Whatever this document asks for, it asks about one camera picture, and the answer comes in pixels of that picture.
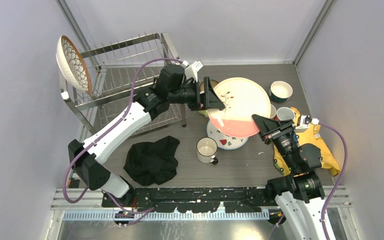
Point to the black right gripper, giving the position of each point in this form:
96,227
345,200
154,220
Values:
264,123

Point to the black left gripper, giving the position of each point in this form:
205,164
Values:
208,100

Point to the pink and cream plate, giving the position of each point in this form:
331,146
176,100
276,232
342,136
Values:
242,98

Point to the flower pattern brown-rim plate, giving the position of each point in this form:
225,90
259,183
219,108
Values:
72,65

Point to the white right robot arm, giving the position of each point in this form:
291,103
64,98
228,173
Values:
299,194

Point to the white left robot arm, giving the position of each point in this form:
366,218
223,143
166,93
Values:
176,84

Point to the metal dish rack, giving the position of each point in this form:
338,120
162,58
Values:
114,70

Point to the light green mug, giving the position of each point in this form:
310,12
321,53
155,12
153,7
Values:
204,113

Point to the dark blue bowl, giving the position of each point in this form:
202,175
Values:
280,91

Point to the watermelon pattern plate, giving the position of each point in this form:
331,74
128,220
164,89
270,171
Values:
223,141

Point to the yellow cartoon cloth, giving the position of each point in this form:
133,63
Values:
311,136

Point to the black cloth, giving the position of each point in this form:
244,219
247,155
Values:
149,163

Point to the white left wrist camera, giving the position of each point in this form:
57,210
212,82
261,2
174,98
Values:
191,69

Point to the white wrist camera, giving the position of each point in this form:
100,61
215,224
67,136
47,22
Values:
304,122
191,69

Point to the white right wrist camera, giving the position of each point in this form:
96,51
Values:
304,122

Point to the white ribbed mug black handle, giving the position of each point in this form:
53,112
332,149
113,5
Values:
206,150

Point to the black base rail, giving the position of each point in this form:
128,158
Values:
199,199

